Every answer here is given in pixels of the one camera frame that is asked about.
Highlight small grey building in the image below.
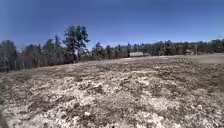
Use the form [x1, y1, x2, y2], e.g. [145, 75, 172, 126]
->
[128, 51, 145, 58]

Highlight dry patchy grass field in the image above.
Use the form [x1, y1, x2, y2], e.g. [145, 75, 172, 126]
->
[0, 54, 224, 128]

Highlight tall pine tree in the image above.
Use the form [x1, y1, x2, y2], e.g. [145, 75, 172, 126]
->
[62, 25, 91, 64]

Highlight wood of trees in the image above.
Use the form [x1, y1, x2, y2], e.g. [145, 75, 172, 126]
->
[0, 36, 224, 73]

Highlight pale bare ground strip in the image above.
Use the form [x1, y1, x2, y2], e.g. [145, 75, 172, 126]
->
[179, 52, 224, 65]

